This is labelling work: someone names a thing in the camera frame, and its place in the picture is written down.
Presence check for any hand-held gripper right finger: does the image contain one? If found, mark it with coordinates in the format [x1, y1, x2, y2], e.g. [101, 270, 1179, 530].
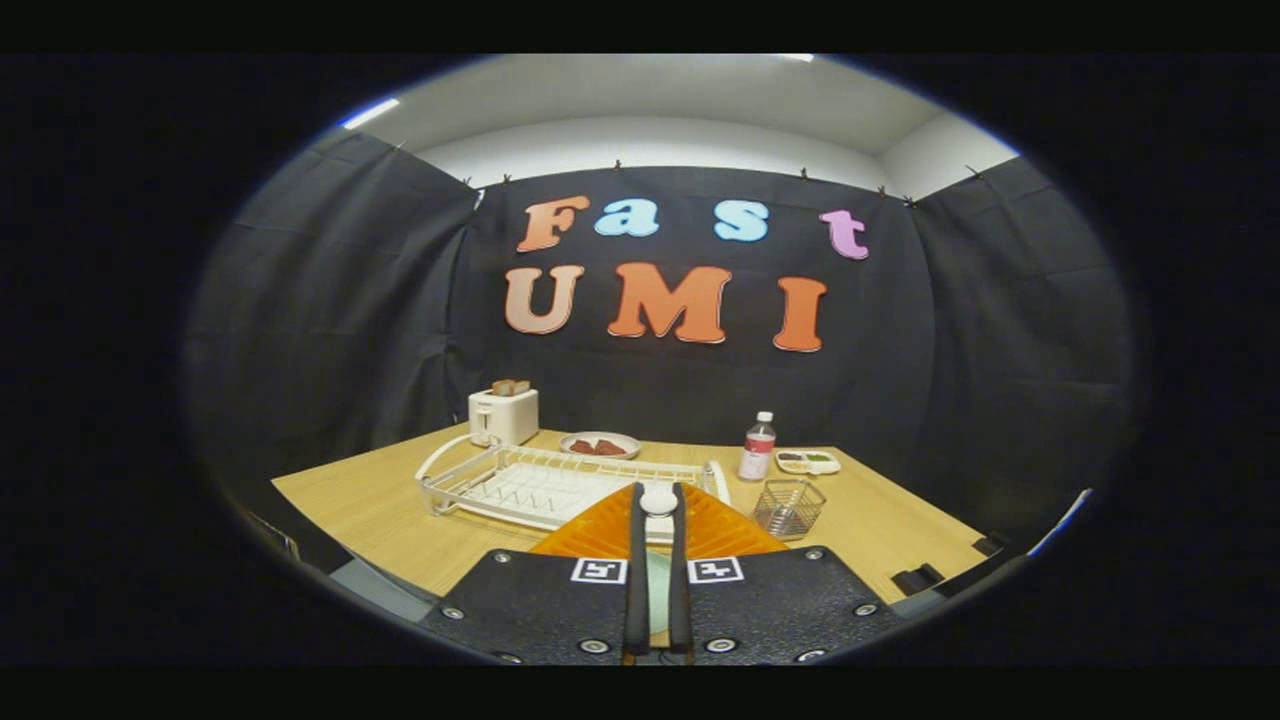
[668, 482, 906, 666]

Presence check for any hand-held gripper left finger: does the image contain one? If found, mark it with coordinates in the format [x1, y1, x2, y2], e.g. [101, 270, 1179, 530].
[420, 482, 651, 666]

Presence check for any metal wire basket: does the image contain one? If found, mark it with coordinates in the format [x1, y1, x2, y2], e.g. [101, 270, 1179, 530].
[752, 478, 827, 541]

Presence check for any white wire dish rack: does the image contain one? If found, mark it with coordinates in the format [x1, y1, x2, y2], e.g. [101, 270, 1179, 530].
[415, 433, 732, 533]

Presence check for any small white plate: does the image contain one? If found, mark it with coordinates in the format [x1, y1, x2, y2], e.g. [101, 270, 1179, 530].
[558, 431, 642, 461]

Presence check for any white divided condiment dish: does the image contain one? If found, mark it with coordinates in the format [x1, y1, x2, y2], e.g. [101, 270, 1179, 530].
[774, 448, 842, 476]

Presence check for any clear plastic bottle red label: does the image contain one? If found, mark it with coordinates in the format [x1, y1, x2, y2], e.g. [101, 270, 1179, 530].
[738, 411, 777, 482]

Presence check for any black backdrop cloth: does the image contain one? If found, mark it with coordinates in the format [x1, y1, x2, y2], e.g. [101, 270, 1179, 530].
[185, 130, 1136, 546]

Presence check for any white toaster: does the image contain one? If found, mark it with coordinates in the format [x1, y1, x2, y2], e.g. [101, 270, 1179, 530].
[468, 388, 541, 448]

